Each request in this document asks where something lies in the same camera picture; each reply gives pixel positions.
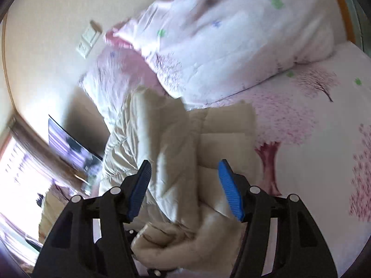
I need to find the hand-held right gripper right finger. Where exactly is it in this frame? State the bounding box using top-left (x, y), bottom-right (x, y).
top-left (218, 159), bottom-right (338, 278)

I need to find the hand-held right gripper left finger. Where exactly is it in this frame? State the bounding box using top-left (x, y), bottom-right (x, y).
top-left (33, 159), bottom-right (153, 278)

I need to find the cream puffer jacket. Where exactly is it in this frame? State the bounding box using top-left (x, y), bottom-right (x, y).
top-left (99, 85), bottom-right (261, 273)

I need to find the flat screen television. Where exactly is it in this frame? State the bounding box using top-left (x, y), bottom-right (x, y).
top-left (48, 115), bottom-right (103, 180)

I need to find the pink floral bed sheet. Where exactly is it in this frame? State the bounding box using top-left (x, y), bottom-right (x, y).
top-left (185, 41), bottom-right (371, 278)

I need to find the floral pink pillow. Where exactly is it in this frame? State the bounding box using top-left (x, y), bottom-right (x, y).
top-left (104, 0), bottom-right (348, 106)
top-left (78, 48), bottom-right (174, 139)

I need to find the bright window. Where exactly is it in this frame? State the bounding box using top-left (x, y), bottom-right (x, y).
top-left (0, 133), bottom-right (73, 267)

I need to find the white wall socket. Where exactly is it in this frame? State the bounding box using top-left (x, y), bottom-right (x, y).
top-left (76, 20), bottom-right (102, 58)

